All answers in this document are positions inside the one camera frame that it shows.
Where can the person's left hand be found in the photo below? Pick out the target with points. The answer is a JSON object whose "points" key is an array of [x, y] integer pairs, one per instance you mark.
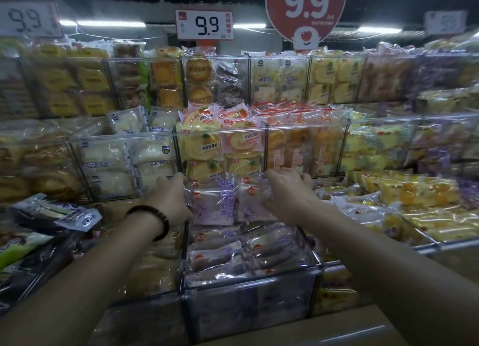
{"points": [[168, 199]]}

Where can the red round price sign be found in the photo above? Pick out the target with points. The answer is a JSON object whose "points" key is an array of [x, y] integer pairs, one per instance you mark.
{"points": [[305, 9]]}

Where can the stack of orange toast packets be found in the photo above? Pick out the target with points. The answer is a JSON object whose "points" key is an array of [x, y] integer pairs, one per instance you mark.
{"points": [[164, 80]]}

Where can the stack of lilac packets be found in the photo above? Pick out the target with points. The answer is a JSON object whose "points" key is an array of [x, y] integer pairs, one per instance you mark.
{"points": [[445, 72]]}

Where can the group of brown bread packets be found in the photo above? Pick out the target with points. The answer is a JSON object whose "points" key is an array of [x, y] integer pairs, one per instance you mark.
{"points": [[33, 162]]}

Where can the metal shelf rail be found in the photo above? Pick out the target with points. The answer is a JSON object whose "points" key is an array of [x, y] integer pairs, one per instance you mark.
{"points": [[449, 245]]}

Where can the white rectangular price sign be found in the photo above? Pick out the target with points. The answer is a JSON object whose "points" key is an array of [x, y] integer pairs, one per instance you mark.
{"points": [[205, 24], [28, 19], [446, 23]]}

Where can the group of orange cake packets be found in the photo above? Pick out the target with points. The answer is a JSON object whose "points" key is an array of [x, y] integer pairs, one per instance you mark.
{"points": [[299, 143]]}

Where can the group of yellow roll packets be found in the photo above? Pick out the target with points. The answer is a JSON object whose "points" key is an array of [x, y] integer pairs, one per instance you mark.
{"points": [[209, 143]]}

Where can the person's left fingers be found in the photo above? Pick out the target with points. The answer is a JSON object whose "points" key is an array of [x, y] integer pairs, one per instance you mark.
{"points": [[184, 185]]}

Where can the person's right fingers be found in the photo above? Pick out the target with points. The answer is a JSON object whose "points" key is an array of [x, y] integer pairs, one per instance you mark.
{"points": [[270, 181]]}

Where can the stack of cream bread packets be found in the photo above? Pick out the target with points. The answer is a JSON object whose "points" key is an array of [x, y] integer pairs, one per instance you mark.
{"points": [[278, 80]]}

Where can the person's right forearm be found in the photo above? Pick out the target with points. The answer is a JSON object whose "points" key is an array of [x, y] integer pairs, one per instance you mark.
{"points": [[393, 271]]}

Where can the group of white bread packets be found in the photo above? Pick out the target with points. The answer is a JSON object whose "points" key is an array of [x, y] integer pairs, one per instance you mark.
{"points": [[112, 162]]}

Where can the group of black snack packets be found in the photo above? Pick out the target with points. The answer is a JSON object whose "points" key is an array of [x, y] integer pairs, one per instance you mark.
{"points": [[56, 213]]}

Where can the stack of yellow sponge packets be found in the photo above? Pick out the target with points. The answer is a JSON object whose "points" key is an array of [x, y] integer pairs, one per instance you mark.
{"points": [[335, 78]]}

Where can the fluorescent ceiling light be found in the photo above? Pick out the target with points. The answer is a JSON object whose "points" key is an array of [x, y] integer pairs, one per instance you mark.
{"points": [[378, 30], [104, 23], [249, 26]]}

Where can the purple bread packet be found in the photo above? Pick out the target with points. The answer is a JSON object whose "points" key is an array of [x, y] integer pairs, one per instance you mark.
{"points": [[213, 207], [250, 207]]}

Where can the clear acrylic display bin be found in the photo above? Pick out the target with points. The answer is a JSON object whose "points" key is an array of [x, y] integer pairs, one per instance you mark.
{"points": [[123, 140], [247, 304]]}

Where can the pile of purple bread packs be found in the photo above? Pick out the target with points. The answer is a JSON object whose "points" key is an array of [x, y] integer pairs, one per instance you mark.
{"points": [[243, 252]]}

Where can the stack of dark cake packets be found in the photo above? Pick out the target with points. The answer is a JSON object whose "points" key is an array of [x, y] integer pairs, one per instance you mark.
{"points": [[230, 83]]}

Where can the person's left forearm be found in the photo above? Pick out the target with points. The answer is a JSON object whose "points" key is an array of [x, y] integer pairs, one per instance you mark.
{"points": [[82, 282]]}

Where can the person's right hand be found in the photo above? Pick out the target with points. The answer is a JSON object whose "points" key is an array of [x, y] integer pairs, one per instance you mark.
{"points": [[292, 196]]}

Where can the stack of brown pastry packets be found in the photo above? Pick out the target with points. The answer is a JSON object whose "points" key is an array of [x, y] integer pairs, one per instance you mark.
{"points": [[387, 76]]}

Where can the pile of yellow cake packets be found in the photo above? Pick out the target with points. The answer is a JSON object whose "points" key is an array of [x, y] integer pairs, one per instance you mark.
{"points": [[411, 203]]}

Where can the group of pale yellow packets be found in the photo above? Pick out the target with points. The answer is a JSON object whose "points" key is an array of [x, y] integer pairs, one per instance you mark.
{"points": [[374, 143]]}

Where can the green snack packet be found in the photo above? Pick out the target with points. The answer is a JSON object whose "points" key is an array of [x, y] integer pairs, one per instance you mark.
{"points": [[18, 246]]}

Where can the stack of round cake packets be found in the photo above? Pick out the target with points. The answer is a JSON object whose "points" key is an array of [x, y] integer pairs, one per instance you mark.
{"points": [[199, 80]]}

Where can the stack of yellow bread packets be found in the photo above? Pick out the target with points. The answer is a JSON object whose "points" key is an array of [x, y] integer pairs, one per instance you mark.
{"points": [[75, 83]]}

